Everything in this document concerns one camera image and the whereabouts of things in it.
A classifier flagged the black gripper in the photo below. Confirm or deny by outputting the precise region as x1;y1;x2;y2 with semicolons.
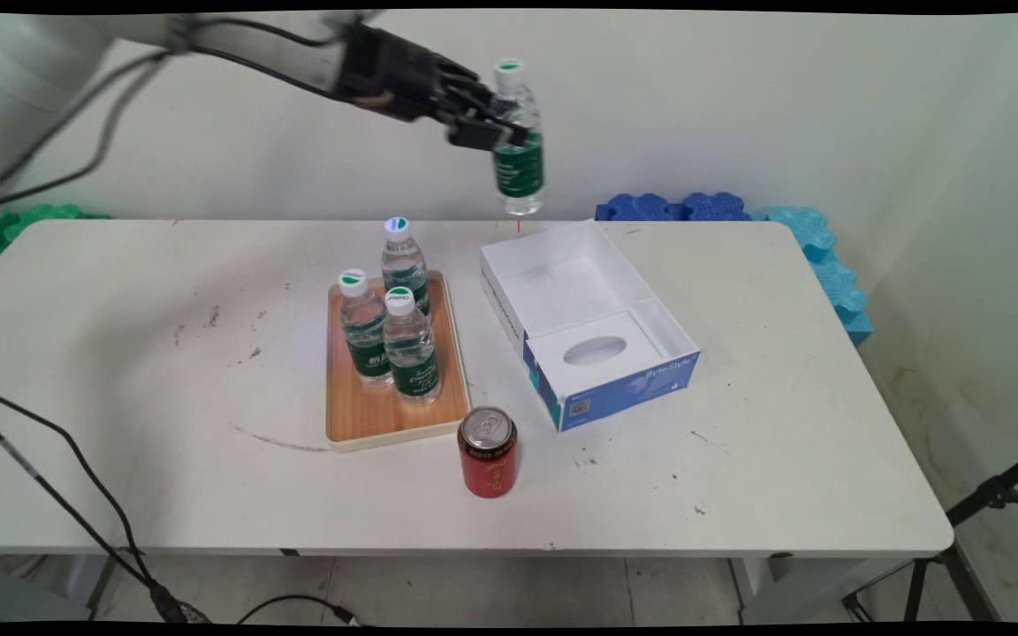
330;22;530;153

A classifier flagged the water bottle green label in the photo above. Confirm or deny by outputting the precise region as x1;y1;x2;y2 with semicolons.
382;286;443;405
490;57;546;217
381;216;432;321
338;269;394;388

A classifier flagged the open white blue tissue box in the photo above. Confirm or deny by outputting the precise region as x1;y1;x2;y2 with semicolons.
479;221;703;434

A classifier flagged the dark blue foam mat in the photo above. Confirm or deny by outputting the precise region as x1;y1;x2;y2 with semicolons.
595;192;753;223

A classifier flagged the wooden tray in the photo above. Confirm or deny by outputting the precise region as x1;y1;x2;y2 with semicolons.
325;270;473;453

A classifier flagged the red drink can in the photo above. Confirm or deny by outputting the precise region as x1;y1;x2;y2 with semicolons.
458;406;520;500

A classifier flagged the light blue foam mat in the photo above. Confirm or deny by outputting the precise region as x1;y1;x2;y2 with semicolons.
749;206;874;348

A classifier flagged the green foam mat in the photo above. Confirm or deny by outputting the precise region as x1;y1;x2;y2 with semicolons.
0;203;112;263

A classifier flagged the white table leg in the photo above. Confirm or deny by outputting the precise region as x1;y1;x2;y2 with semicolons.
730;556;916;625

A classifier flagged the black tripod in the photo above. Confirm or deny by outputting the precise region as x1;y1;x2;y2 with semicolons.
842;442;1018;624

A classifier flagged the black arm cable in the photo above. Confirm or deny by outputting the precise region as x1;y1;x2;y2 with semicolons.
0;16;360;213

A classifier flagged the black floor cable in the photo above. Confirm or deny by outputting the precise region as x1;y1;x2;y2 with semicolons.
238;594;370;627

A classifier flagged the thick black cable with plug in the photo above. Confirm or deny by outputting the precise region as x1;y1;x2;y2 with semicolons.
0;382;209;625

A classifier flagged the thin black cable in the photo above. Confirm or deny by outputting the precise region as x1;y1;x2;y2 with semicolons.
0;408;152;591

